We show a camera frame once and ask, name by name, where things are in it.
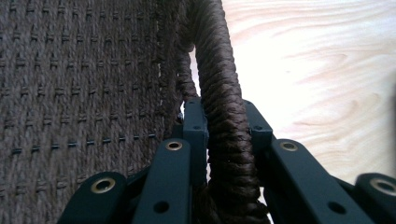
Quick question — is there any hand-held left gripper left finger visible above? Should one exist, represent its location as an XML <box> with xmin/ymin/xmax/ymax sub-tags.
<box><xmin>182</xmin><ymin>97</ymin><xmax>209</xmax><ymax>188</ymax></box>

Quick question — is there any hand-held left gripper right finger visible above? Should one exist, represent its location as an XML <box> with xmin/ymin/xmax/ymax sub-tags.
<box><xmin>244</xmin><ymin>99</ymin><xmax>276</xmax><ymax>157</ymax></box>

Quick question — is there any brown woven basket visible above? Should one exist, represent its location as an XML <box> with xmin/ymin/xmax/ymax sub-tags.
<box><xmin>0</xmin><ymin>0</ymin><xmax>272</xmax><ymax>224</ymax></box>

